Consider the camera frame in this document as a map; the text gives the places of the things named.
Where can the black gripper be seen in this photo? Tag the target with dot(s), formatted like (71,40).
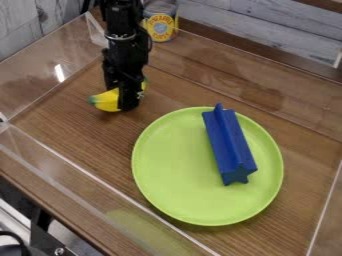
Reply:
(125,58)

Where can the yellow toy banana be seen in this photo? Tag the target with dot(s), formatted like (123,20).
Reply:
(106,101)

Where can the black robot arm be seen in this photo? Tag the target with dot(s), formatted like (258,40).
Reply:
(123,15)

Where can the green round plate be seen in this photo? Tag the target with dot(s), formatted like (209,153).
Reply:
(177,175)

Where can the yellow labelled tin can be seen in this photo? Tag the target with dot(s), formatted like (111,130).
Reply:
(161,19)

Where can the clear acrylic corner bracket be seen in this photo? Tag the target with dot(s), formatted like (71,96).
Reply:
(95,32)

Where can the clear acrylic front wall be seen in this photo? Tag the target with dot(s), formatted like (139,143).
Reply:
(111,221)

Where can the black metal table bracket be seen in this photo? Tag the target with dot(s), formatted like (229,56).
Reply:
(46,245)

